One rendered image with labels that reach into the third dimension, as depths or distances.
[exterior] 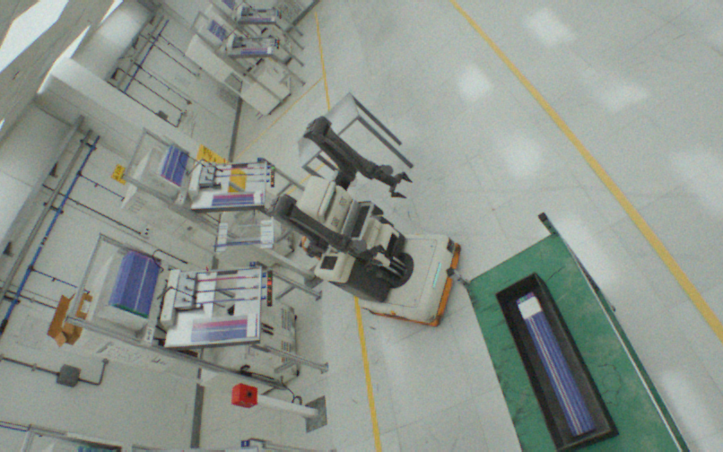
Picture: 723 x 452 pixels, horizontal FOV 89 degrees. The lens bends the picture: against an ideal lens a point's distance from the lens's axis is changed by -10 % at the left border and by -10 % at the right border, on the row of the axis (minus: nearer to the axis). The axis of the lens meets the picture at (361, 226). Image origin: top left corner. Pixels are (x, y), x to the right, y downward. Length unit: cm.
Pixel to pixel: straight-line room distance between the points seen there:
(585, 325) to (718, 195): 146
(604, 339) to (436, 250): 160
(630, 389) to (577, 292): 37
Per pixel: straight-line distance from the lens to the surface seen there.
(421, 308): 279
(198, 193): 440
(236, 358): 359
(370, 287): 285
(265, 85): 736
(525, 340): 163
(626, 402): 151
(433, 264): 287
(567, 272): 167
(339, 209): 229
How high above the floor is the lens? 242
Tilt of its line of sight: 37 degrees down
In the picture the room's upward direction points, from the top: 55 degrees counter-clockwise
